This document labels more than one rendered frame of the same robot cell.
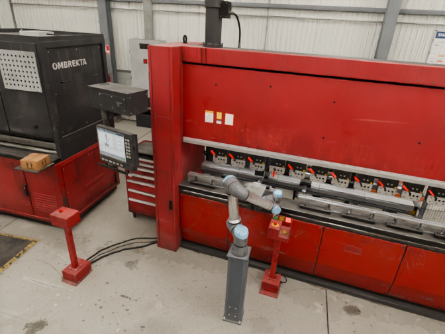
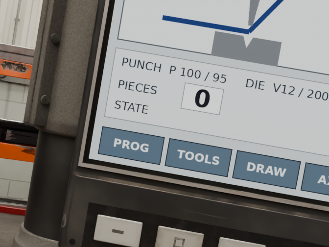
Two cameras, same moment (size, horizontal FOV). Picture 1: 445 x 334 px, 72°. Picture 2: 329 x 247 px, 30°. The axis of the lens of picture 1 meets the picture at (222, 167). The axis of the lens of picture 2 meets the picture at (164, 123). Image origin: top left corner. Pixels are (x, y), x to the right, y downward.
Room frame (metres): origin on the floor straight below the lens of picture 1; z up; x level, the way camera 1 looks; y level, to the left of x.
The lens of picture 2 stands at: (2.25, 1.35, 1.39)
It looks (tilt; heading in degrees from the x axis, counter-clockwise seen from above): 3 degrees down; 334
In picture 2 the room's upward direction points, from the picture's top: 10 degrees clockwise
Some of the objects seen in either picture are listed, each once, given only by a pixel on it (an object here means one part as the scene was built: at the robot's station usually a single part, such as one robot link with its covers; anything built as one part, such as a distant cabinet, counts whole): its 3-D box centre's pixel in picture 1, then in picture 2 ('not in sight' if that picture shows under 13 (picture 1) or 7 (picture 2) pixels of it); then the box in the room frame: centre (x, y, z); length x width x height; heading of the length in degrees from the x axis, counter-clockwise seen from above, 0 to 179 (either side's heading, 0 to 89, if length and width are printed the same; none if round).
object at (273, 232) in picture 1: (279, 227); not in sight; (2.45, -0.59, 0.75); 0.20 x 0.16 x 0.18; 72
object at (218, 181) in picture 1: (209, 180); not in sight; (3.03, 0.14, 0.92); 0.50 x 0.06 x 0.10; 72
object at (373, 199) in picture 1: (298, 185); not in sight; (3.02, -0.86, 0.93); 2.30 x 0.14 x 0.10; 72
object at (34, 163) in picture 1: (33, 161); not in sight; (3.01, 2.06, 1.04); 0.30 x 0.26 x 0.12; 76
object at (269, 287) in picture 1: (271, 283); not in sight; (2.42, -0.58, 0.06); 0.25 x 0.20 x 0.12; 162
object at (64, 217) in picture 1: (71, 244); not in sight; (2.44, 1.49, 0.41); 0.25 x 0.20 x 0.83; 162
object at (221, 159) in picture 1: (221, 154); not in sight; (2.99, 0.02, 1.26); 0.15 x 0.09 x 0.17; 72
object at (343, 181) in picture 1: (340, 176); not in sight; (2.61, -1.12, 1.26); 0.15 x 0.09 x 0.17; 72
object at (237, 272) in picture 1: (236, 285); not in sight; (2.06, -0.18, 0.39); 0.18 x 0.18 x 0.77; 76
